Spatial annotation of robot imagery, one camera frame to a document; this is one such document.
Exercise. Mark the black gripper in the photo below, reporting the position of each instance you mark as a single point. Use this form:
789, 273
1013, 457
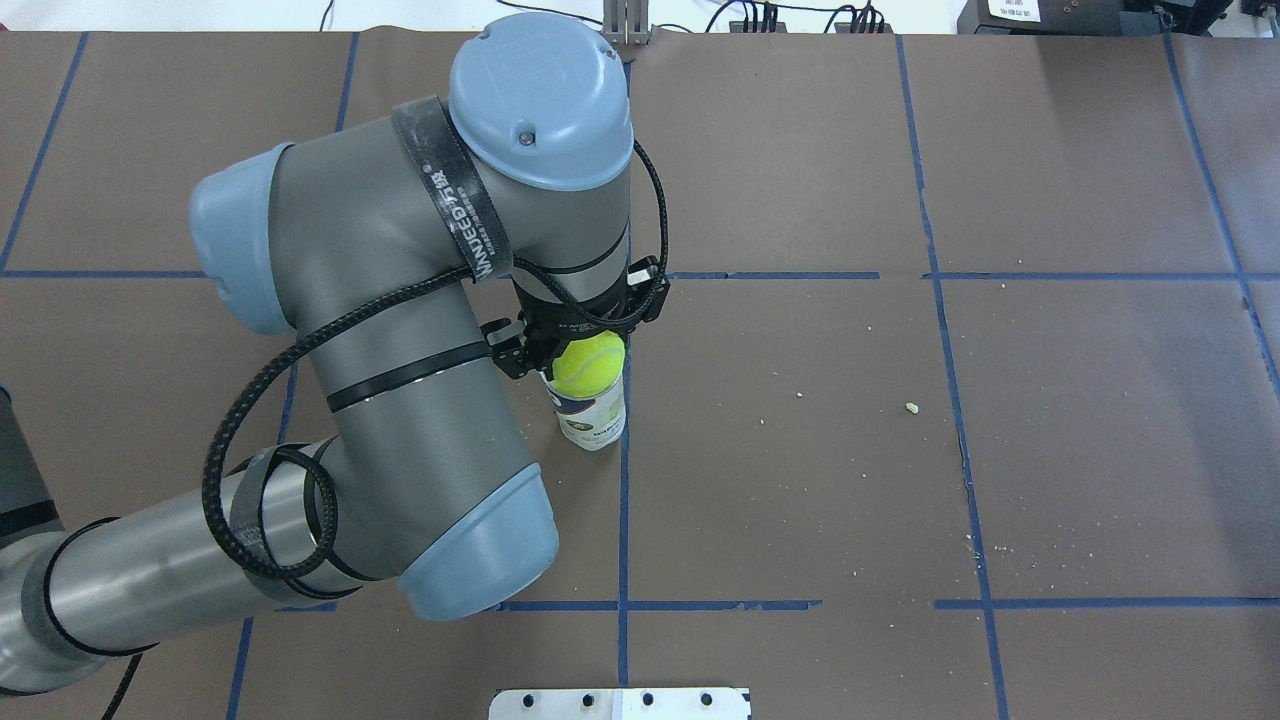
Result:
556, 318

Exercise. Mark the yellow Wilson tennis ball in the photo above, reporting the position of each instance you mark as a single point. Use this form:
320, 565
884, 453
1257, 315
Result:
587, 368

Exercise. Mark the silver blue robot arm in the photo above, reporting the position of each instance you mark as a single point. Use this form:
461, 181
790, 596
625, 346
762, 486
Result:
416, 257

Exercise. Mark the clear Wilson ball can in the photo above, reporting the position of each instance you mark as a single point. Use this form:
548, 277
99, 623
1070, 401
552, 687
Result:
591, 422

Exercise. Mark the black desktop computer box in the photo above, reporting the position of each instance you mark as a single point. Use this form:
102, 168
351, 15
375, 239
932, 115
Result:
1056, 18

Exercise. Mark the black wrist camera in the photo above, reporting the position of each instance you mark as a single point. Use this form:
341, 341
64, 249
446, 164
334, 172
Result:
647, 285

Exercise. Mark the aluminium frame post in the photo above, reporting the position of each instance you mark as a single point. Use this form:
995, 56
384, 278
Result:
626, 22

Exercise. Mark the white camera post base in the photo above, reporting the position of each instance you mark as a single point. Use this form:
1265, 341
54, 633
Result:
623, 703

